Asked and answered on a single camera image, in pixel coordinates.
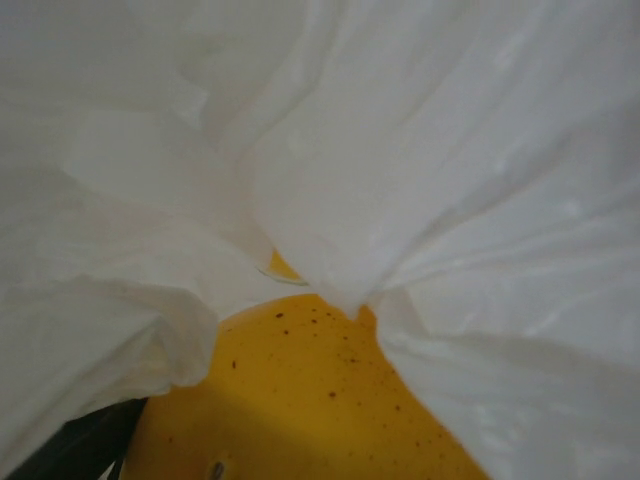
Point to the yellow mango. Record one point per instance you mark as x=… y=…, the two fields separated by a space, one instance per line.
x=300 y=390

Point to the white plastic bag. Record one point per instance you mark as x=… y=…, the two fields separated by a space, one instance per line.
x=400 y=150

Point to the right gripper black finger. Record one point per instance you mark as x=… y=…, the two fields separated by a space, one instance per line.
x=75 y=450

